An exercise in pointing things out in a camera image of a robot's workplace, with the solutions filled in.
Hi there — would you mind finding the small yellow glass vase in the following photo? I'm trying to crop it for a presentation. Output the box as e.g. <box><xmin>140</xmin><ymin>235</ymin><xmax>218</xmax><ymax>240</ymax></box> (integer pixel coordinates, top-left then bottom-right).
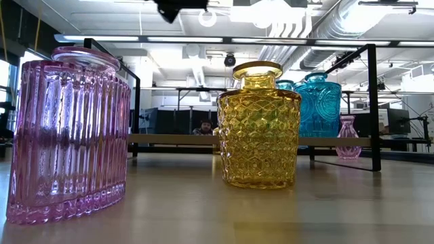
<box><xmin>212</xmin><ymin>126</ymin><xmax>220</xmax><ymax>155</ymax></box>

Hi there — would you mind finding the dark partition panel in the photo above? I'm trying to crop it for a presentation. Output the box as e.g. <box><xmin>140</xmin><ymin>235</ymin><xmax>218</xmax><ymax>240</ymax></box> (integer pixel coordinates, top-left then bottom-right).
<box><xmin>158</xmin><ymin>108</ymin><xmax>218</xmax><ymax>136</ymax></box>

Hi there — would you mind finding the silver ceiling duct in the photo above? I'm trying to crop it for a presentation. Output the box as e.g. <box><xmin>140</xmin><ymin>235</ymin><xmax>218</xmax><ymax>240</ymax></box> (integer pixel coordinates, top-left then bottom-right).
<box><xmin>281</xmin><ymin>0</ymin><xmax>391</xmax><ymax>72</ymax></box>

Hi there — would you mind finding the pink oval ribbed glass vase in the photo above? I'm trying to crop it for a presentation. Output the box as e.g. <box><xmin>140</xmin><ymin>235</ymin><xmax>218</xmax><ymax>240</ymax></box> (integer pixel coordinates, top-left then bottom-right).
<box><xmin>5</xmin><ymin>45</ymin><xmax>132</xmax><ymax>225</ymax></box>

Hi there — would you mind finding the large blue glass vase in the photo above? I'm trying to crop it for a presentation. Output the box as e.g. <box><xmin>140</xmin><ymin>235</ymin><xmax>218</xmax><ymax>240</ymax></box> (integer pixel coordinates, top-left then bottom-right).
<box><xmin>275</xmin><ymin>79</ymin><xmax>296</xmax><ymax>92</ymax></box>

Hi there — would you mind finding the white ceiling ring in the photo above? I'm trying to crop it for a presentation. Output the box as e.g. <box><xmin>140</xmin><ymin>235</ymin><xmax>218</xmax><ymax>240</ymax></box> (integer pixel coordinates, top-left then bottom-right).
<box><xmin>198</xmin><ymin>9</ymin><xmax>218</xmax><ymax>28</ymax></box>

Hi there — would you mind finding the black aluminium table frame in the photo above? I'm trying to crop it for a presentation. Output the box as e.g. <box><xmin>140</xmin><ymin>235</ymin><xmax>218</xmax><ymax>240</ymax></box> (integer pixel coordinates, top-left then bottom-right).
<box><xmin>127</xmin><ymin>144</ymin><xmax>434</xmax><ymax>164</ymax></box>

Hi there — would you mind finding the linear ceiling light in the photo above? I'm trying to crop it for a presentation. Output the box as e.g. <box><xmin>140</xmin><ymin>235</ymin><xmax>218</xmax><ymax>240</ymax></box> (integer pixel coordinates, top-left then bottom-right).
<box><xmin>54</xmin><ymin>33</ymin><xmax>434</xmax><ymax>48</ymax></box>

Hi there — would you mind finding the small pink narrow-neck vase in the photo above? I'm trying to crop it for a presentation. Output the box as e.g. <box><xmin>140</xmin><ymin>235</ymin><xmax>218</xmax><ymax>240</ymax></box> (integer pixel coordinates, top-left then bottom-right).
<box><xmin>335</xmin><ymin>115</ymin><xmax>362</xmax><ymax>160</ymax></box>

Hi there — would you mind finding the person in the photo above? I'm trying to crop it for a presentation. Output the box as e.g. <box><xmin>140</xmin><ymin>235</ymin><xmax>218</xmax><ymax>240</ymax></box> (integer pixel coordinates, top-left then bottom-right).
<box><xmin>192</xmin><ymin>118</ymin><xmax>218</xmax><ymax>136</ymax></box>

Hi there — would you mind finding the blue medallion embossed glass vase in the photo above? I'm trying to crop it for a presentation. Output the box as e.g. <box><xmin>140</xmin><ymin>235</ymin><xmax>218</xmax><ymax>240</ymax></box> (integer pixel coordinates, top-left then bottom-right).
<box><xmin>293</xmin><ymin>71</ymin><xmax>342</xmax><ymax>139</ymax></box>

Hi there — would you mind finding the black monitor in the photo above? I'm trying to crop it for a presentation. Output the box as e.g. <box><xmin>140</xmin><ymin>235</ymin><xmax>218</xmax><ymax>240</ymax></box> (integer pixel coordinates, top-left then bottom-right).
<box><xmin>386</xmin><ymin>108</ymin><xmax>411</xmax><ymax>135</ymax></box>

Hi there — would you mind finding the yellow diamond pattern glass vase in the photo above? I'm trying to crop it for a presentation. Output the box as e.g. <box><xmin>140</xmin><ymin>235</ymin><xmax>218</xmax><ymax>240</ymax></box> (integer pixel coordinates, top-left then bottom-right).
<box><xmin>216</xmin><ymin>60</ymin><xmax>302</xmax><ymax>190</ymax></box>

